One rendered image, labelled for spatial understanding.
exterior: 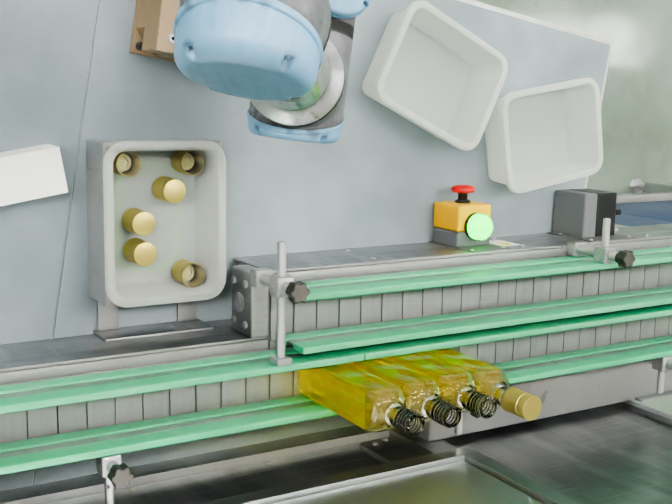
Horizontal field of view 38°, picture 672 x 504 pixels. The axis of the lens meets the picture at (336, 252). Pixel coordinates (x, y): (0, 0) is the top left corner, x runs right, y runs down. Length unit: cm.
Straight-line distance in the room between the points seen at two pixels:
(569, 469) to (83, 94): 91
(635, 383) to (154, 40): 109
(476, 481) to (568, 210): 61
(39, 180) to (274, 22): 64
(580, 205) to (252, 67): 112
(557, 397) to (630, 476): 25
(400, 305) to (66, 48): 61
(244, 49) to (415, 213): 95
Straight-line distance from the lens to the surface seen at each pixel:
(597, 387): 183
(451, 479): 141
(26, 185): 132
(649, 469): 162
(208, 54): 75
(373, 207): 161
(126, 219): 138
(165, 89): 143
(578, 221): 180
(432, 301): 154
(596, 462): 162
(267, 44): 74
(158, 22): 132
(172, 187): 137
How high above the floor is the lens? 209
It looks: 58 degrees down
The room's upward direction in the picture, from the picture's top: 107 degrees clockwise
